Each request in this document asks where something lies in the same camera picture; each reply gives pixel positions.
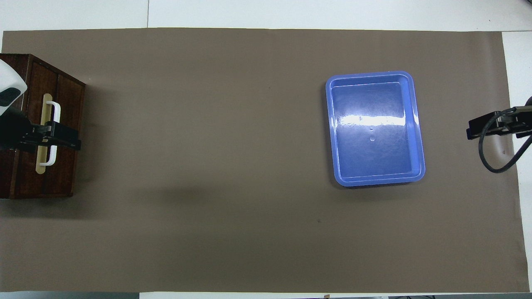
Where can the wooden drawer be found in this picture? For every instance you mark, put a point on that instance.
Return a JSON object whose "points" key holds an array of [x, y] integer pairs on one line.
{"points": [[68, 174]]}

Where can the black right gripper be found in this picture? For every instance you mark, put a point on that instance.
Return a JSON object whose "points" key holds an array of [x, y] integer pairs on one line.
{"points": [[524, 122]]}

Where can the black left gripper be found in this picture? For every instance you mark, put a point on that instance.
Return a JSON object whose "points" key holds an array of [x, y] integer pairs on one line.
{"points": [[12, 133]]}

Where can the brown table mat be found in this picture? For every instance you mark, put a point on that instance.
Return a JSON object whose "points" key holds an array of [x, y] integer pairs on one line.
{"points": [[208, 166]]}

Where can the dark wooden cabinet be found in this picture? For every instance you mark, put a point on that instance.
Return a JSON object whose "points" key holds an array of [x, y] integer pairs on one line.
{"points": [[10, 174]]}

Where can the blue plastic tray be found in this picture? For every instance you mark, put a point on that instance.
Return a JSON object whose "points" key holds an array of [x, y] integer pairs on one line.
{"points": [[374, 104]]}

